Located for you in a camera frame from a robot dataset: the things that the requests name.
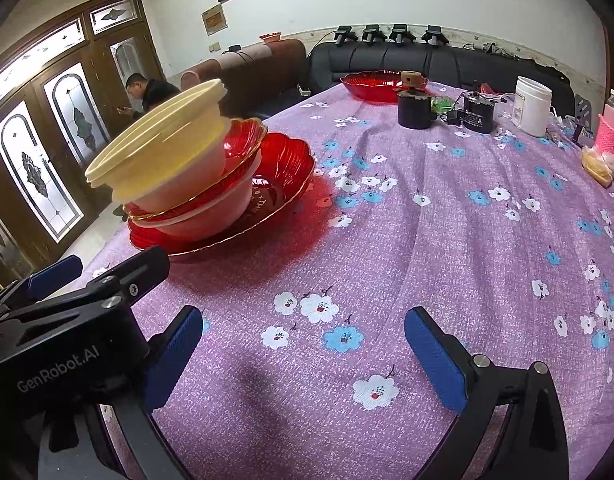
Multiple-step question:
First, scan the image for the seated man in black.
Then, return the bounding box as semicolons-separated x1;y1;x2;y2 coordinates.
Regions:
117;73;180;120

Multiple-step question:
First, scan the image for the black leather sofa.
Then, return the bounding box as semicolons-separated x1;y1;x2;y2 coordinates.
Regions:
299;42;575;116

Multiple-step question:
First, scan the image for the white plastic bowl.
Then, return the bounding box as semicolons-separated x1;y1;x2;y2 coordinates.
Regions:
143;152;261;242

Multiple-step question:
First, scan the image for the cream plastic bowl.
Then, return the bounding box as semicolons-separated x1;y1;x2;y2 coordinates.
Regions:
107;117;231;212
84;79;227;188

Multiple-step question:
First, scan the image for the bagged yellow bread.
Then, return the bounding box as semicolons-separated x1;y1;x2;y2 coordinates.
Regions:
582;146;614;188

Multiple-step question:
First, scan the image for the wooden glass door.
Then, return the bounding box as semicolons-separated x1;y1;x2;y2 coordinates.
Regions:
0;0;163;288

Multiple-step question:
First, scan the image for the black electronic box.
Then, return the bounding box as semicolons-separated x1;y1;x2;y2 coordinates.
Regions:
462;92;496;133

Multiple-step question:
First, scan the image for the brown armchair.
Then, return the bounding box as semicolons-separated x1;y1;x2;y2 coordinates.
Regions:
180;39;308;119

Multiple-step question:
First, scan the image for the red dish far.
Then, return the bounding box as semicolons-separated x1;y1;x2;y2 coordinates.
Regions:
341;70;415;104

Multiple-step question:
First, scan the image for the purple floral tablecloth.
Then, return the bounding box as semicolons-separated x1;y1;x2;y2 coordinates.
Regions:
60;79;614;480

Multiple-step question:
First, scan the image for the small wooden figurine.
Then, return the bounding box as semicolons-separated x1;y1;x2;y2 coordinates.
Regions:
400;70;426;91

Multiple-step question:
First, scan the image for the black cylinder container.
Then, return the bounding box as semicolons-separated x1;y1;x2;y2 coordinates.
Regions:
397;90;437;130

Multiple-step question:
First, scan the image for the red gold-rimmed bowl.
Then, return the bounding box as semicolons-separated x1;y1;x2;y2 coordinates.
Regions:
124;117;268;221

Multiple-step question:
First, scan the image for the large red plate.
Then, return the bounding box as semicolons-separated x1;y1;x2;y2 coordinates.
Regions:
129;132;315;258

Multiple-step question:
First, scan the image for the white plastic jar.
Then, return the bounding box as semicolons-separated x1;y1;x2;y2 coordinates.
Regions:
511;76;552;138

